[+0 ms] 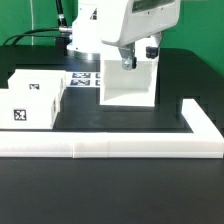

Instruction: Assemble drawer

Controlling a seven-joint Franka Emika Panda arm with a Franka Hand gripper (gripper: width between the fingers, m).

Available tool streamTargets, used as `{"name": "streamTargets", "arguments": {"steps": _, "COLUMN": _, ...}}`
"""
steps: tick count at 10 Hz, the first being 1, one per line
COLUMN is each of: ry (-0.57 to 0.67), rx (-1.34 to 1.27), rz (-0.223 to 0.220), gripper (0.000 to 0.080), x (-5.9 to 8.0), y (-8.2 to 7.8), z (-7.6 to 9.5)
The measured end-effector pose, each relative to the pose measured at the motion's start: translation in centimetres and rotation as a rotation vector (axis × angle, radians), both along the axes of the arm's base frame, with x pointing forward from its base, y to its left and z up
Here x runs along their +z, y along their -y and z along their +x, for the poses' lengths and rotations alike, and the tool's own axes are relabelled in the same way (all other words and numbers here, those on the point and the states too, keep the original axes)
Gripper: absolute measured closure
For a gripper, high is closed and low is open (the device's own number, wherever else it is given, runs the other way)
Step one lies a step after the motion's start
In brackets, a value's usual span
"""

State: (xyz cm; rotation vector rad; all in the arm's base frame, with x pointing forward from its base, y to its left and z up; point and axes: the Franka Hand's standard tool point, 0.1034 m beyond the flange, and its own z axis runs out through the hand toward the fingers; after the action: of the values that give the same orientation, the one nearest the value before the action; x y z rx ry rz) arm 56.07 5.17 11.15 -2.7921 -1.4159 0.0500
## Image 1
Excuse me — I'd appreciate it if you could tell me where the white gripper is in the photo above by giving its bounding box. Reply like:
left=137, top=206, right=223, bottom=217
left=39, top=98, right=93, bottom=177
left=100, top=0, right=181, bottom=70

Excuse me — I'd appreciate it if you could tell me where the white drawer cabinet box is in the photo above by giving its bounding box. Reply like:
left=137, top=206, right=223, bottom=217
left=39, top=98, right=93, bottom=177
left=100, top=38, right=159, bottom=107

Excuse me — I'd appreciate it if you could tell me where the white front drawer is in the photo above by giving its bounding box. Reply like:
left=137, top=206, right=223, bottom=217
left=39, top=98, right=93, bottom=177
left=0, top=89, right=59, bottom=129

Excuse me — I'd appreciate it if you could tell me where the white drawer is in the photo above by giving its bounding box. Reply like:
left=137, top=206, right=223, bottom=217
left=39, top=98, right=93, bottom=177
left=8, top=69, right=66, bottom=99
left=0, top=89, right=59, bottom=129

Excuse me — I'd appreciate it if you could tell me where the white rear drawer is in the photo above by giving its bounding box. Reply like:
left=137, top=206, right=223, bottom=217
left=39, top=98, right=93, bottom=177
left=8, top=69, right=66, bottom=99

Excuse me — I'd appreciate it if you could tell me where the white fiducial marker sheet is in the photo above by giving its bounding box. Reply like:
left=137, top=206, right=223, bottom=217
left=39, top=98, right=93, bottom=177
left=66, top=72, right=100, bottom=88

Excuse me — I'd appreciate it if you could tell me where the white L-shaped fence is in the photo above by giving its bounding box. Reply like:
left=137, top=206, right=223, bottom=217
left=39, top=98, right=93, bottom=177
left=0, top=99, right=224, bottom=158

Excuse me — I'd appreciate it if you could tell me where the black cable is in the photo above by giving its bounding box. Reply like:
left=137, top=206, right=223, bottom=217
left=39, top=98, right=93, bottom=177
left=2, top=0, right=73, bottom=47

